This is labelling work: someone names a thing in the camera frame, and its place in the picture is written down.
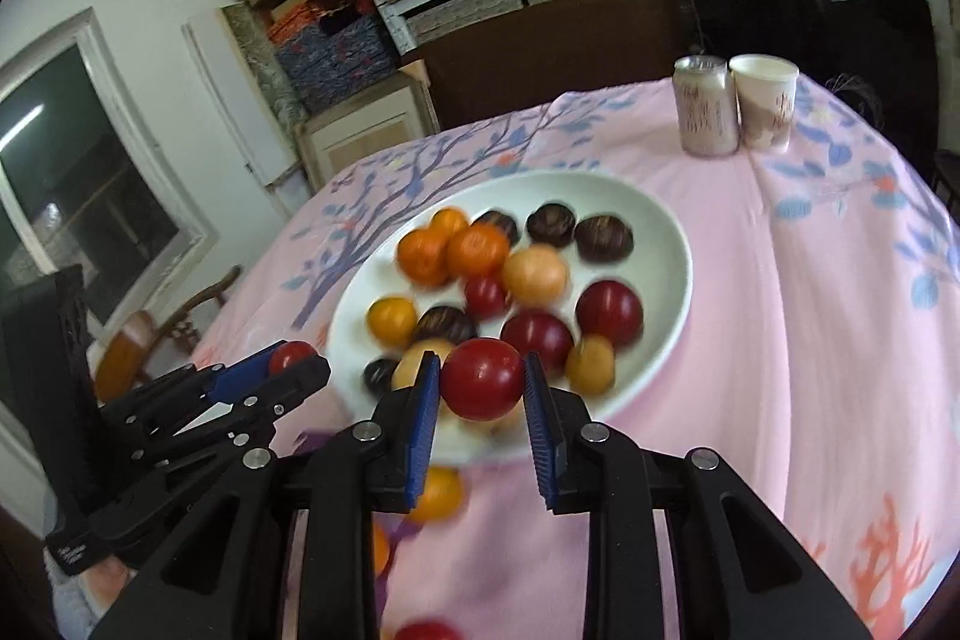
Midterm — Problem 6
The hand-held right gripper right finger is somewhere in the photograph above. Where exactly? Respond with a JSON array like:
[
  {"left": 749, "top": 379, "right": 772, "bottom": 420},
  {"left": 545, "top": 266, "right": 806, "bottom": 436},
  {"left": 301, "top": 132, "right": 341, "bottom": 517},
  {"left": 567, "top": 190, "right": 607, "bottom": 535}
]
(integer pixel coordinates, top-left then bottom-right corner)
[{"left": 523, "top": 351, "right": 875, "bottom": 640}]

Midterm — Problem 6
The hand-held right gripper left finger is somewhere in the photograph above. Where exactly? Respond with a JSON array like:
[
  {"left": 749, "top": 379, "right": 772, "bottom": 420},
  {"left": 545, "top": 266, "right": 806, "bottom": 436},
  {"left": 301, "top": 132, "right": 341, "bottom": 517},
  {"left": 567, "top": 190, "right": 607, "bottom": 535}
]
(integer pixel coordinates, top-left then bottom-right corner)
[{"left": 90, "top": 351, "right": 443, "bottom": 640}]

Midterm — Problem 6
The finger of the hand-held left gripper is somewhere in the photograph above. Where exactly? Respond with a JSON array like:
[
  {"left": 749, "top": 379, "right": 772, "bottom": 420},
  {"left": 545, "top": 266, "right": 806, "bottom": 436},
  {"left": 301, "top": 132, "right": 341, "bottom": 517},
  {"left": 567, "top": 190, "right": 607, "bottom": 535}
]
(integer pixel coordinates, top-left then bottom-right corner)
[
  {"left": 101, "top": 342, "right": 301, "bottom": 431},
  {"left": 131, "top": 356, "right": 332, "bottom": 461}
]

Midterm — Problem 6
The red cherry tomato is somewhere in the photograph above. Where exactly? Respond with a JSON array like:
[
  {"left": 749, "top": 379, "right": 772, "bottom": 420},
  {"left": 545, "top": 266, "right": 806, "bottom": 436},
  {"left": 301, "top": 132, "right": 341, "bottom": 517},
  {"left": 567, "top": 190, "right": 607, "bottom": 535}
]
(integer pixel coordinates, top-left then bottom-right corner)
[{"left": 268, "top": 341, "right": 319, "bottom": 375}]

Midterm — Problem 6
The dark purple passion fruit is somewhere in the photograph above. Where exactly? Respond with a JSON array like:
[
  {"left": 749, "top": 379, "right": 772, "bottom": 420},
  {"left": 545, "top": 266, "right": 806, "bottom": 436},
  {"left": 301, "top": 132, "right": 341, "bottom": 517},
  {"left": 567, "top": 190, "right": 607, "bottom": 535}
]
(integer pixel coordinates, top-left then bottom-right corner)
[
  {"left": 414, "top": 305, "right": 479, "bottom": 345},
  {"left": 574, "top": 215, "right": 633, "bottom": 262},
  {"left": 363, "top": 357, "right": 401, "bottom": 397},
  {"left": 474, "top": 210, "right": 521, "bottom": 247},
  {"left": 526, "top": 203, "right": 577, "bottom": 248}
]

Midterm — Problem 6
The orange apple-like fruit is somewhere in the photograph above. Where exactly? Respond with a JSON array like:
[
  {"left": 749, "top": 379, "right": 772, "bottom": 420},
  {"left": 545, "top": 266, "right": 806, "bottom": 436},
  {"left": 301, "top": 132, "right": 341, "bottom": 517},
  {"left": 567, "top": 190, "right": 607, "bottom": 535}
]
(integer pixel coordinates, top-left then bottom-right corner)
[{"left": 565, "top": 335, "right": 617, "bottom": 396}]

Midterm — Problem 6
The orange mandarin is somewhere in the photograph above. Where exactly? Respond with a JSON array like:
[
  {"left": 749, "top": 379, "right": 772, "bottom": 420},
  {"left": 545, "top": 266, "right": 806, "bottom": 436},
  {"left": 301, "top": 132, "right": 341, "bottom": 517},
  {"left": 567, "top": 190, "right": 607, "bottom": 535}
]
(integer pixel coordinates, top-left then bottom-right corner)
[{"left": 397, "top": 229, "right": 453, "bottom": 289}]

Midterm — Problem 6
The white plate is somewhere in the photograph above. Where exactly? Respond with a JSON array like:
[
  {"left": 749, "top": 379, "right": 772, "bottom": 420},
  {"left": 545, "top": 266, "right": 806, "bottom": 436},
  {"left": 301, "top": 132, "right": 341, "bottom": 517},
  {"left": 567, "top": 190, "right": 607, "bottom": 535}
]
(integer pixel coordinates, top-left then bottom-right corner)
[{"left": 328, "top": 171, "right": 693, "bottom": 467}]

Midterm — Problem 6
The person's left forearm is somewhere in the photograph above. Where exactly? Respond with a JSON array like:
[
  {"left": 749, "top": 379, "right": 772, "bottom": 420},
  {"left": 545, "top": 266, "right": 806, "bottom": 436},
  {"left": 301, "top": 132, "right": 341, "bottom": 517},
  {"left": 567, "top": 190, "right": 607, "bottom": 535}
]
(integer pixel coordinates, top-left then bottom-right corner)
[{"left": 41, "top": 550, "right": 140, "bottom": 640}]

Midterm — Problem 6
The brown wooden chair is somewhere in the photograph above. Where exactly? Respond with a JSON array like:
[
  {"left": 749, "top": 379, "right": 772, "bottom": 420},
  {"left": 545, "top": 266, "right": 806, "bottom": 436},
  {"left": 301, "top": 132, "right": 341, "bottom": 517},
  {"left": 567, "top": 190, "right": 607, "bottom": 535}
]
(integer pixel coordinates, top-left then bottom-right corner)
[{"left": 94, "top": 265, "right": 245, "bottom": 405}]

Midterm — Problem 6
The pink deer print tablecloth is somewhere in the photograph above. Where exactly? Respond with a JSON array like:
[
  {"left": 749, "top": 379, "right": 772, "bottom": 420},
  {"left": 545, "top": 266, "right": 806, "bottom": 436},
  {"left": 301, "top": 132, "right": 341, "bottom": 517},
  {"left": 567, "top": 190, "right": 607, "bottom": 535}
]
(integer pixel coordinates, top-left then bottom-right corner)
[{"left": 172, "top": 74, "right": 953, "bottom": 640}]

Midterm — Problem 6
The white-framed window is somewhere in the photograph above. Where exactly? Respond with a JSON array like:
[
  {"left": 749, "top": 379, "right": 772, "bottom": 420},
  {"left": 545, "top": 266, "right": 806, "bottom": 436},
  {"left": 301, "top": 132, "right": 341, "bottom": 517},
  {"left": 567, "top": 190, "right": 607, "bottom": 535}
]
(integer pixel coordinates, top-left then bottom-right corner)
[{"left": 0, "top": 6, "right": 218, "bottom": 341}]

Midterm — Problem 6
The small cabinet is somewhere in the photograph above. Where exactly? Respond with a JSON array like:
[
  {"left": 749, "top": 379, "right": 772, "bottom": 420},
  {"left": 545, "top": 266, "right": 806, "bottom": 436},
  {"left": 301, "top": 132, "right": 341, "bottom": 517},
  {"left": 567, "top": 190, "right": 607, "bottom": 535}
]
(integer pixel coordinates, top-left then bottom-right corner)
[{"left": 292, "top": 66, "right": 443, "bottom": 195}]

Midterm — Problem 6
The white canvas board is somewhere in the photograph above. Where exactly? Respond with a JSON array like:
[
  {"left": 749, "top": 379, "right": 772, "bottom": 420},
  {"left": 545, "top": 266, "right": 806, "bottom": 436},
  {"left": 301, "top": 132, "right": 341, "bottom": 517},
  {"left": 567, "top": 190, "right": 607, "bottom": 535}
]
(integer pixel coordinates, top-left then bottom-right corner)
[{"left": 182, "top": 2, "right": 301, "bottom": 187}]

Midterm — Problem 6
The green marbled panel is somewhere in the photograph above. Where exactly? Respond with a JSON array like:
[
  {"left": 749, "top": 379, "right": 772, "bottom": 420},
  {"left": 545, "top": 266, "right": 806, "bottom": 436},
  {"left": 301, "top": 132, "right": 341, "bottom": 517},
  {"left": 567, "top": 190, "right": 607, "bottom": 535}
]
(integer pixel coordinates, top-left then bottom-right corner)
[{"left": 221, "top": 2, "right": 308, "bottom": 124}]

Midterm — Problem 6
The stack of blue patterned boxes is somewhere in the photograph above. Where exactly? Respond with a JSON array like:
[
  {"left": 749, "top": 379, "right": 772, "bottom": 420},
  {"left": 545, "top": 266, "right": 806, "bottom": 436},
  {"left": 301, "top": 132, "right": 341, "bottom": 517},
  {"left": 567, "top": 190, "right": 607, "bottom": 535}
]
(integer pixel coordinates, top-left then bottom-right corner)
[{"left": 266, "top": 0, "right": 402, "bottom": 116}]

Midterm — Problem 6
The pale drink can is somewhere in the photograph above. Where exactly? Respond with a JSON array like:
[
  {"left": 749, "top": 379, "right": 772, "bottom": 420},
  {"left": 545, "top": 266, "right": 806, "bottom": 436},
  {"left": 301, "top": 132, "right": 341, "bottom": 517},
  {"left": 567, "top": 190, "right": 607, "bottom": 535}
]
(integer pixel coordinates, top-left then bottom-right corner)
[{"left": 673, "top": 55, "right": 741, "bottom": 157}]

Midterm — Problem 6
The brown wooden board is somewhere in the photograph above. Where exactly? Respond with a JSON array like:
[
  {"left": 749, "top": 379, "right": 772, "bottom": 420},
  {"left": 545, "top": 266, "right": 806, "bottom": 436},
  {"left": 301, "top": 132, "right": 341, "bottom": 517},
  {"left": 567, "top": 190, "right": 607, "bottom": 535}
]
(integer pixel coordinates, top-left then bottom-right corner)
[{"left": 409, "top": 0, "right": 698, "bottom": 131}]

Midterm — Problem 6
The white paper cup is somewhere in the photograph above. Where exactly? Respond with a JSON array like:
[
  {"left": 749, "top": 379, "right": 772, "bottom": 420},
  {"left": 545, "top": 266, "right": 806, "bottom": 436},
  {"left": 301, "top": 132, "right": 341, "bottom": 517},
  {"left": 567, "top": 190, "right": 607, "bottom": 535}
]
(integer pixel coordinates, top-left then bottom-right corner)
[{"left": 729, "top": 53, "right": 800, "bottom": 154}]

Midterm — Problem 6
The grey woven box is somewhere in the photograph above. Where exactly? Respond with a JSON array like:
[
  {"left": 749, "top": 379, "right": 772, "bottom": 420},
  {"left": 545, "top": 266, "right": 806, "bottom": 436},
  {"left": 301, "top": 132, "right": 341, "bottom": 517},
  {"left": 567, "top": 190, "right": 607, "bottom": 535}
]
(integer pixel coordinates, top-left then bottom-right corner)
[{"left": 405, "top": 0, "right": 526, "bottom": 45}]

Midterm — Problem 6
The black glass panel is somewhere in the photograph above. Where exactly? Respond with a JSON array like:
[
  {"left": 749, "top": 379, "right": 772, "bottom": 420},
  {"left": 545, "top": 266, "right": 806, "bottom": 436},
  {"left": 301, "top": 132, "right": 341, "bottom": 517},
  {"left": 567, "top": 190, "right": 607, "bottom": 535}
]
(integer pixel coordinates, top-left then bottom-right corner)
[{"left": 682, "top": 0, "right": 942, "bottom": 176}]

